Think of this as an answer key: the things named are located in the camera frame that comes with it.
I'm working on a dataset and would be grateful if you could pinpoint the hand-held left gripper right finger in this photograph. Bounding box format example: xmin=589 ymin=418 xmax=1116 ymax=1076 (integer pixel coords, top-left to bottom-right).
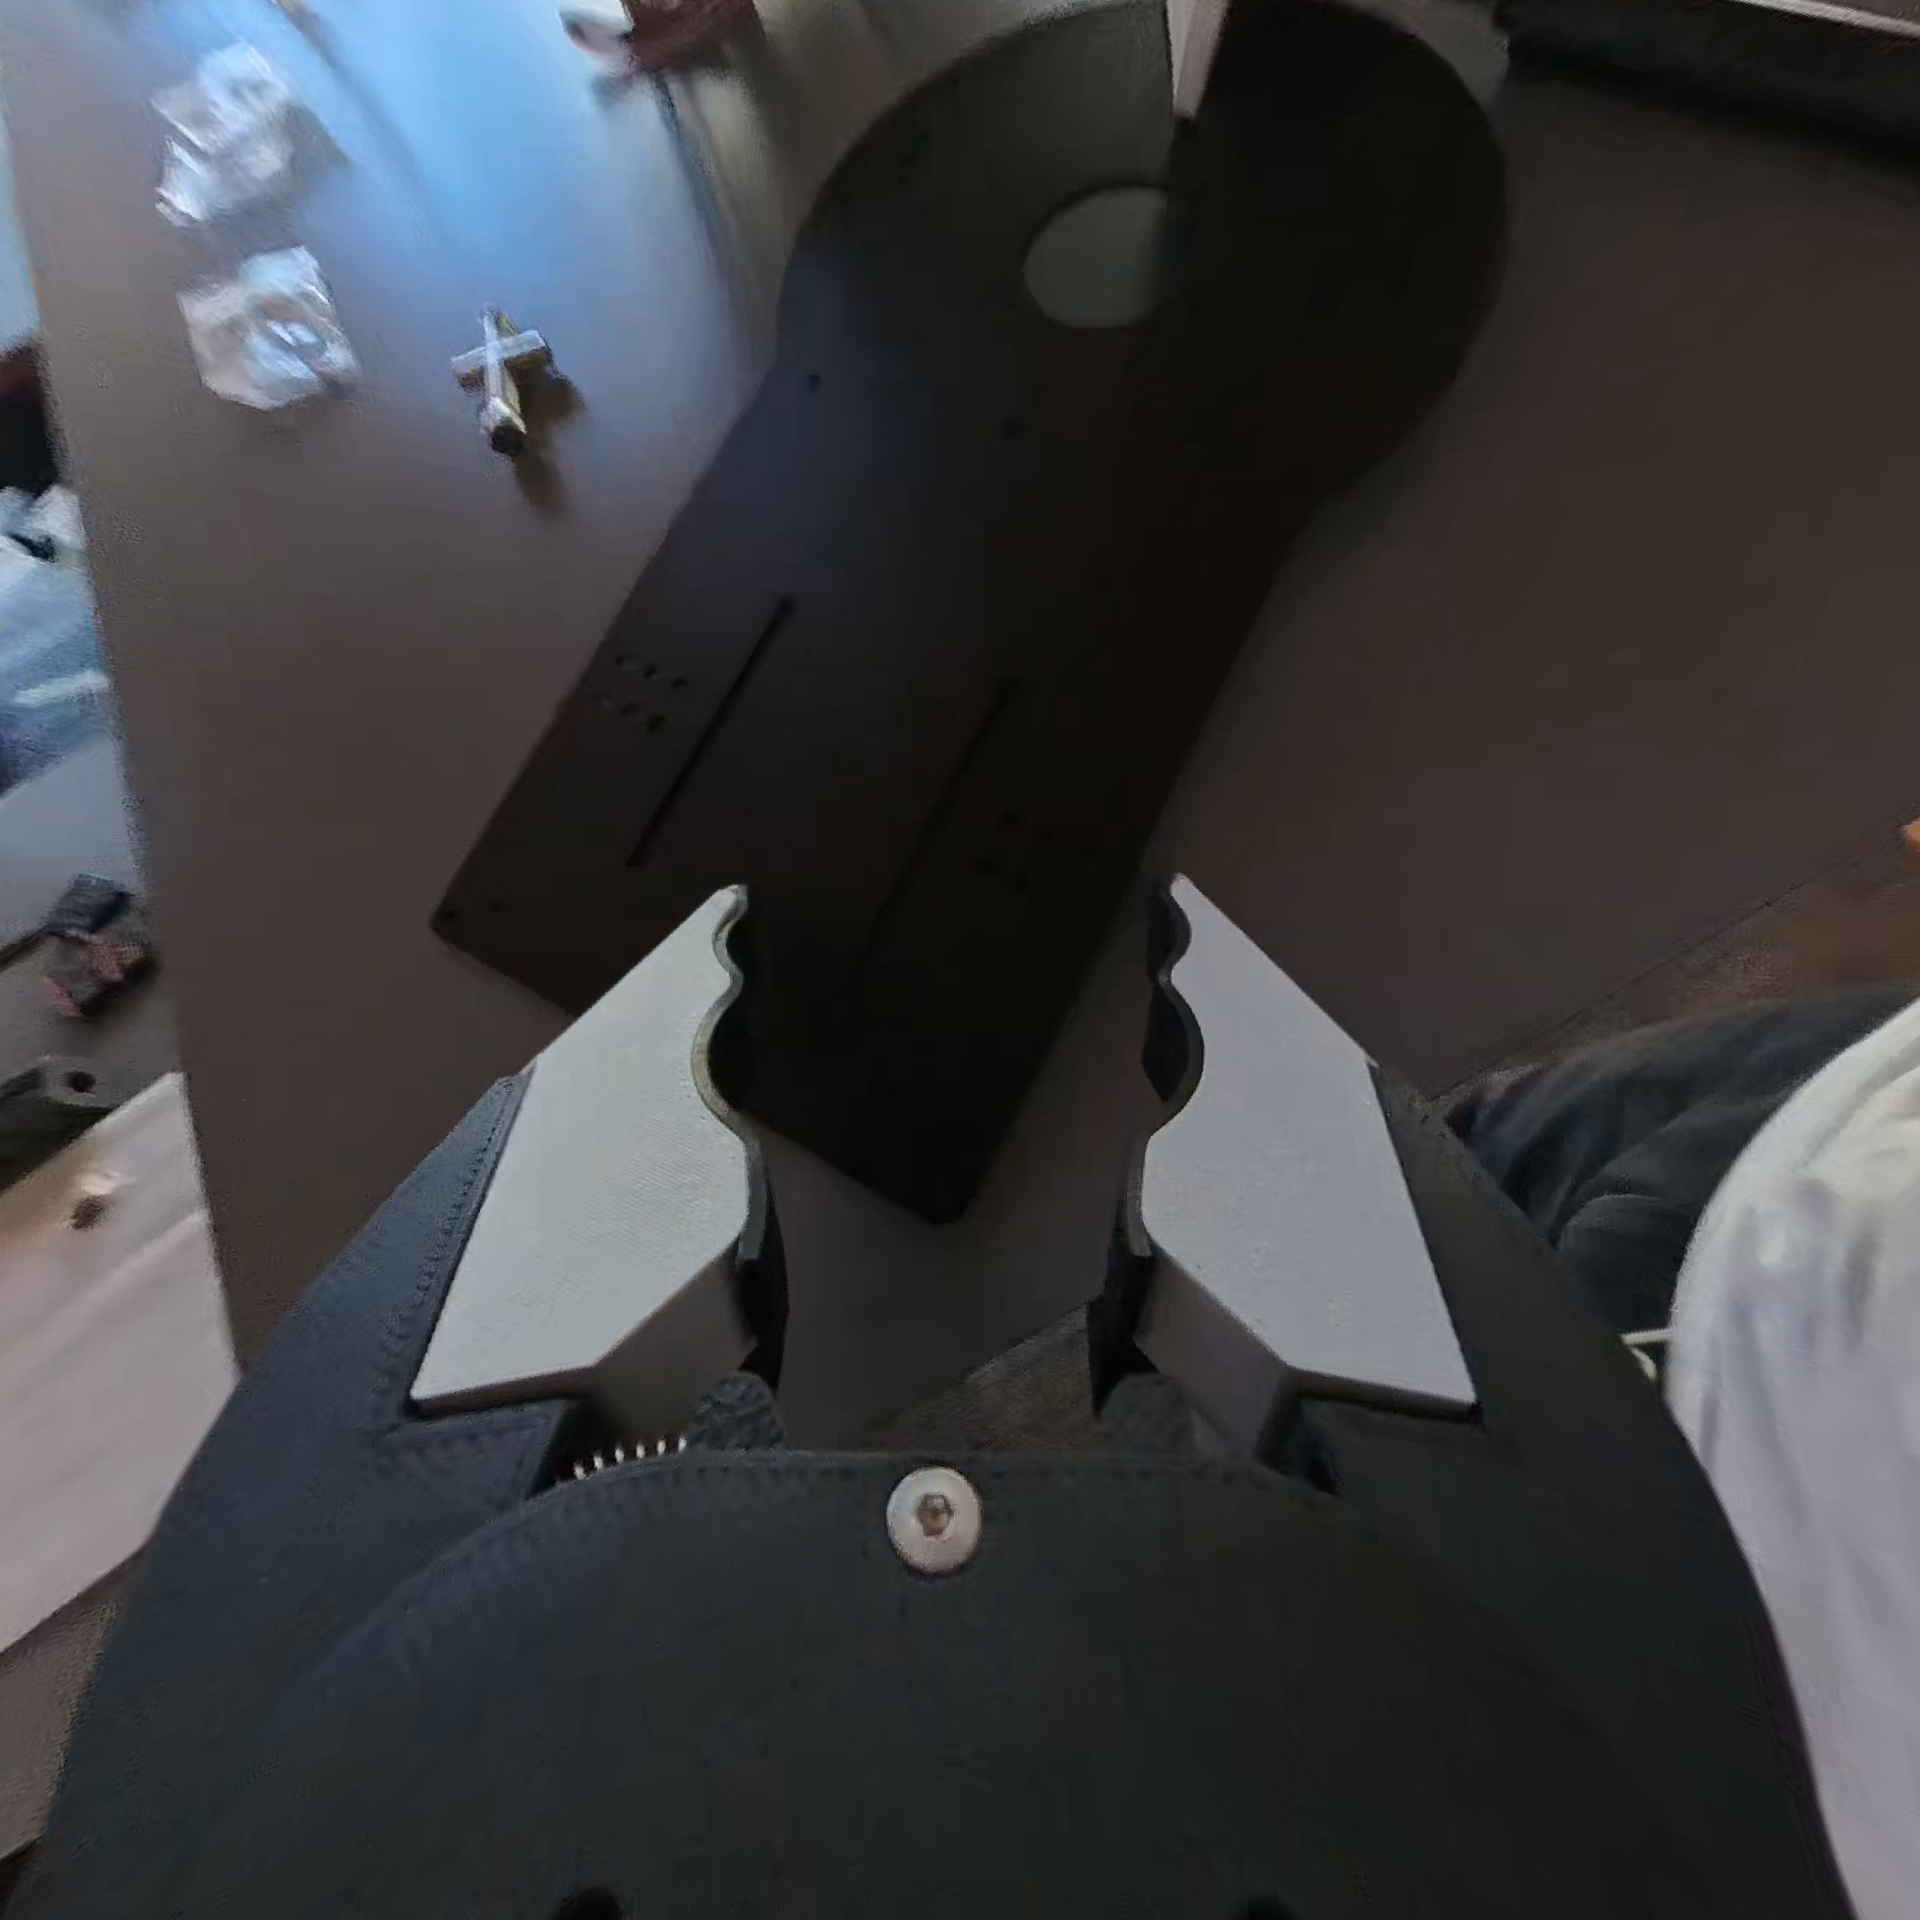
xmin=1083 ymin=873 xmax=1483 ymax=1453

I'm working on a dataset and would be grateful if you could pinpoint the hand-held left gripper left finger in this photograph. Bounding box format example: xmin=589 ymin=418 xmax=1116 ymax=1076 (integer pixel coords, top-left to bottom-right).
xmin=406 ymin=886 xmax=792 ymax=1439

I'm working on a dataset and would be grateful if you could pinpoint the black metal base plate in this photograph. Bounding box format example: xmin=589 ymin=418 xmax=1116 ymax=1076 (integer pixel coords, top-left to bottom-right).
xmin=431 ymin=0 xmax=1513 ymax=1224

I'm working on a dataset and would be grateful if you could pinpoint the dark desk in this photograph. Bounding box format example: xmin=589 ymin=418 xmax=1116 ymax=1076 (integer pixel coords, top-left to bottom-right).
xmin=0 ymin=0 xmax=1920 ymax=1450

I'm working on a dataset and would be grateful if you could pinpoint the person's white shirt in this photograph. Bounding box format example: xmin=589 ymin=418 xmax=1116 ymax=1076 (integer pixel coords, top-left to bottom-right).
xmin=1662 ymin=995 xmax=1920 ymax=1920

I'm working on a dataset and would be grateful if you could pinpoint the silver cross wrench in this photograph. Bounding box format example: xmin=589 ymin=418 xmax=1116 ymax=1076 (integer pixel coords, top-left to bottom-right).
xmin=446 ymin=304 xmax=563 ymax=458

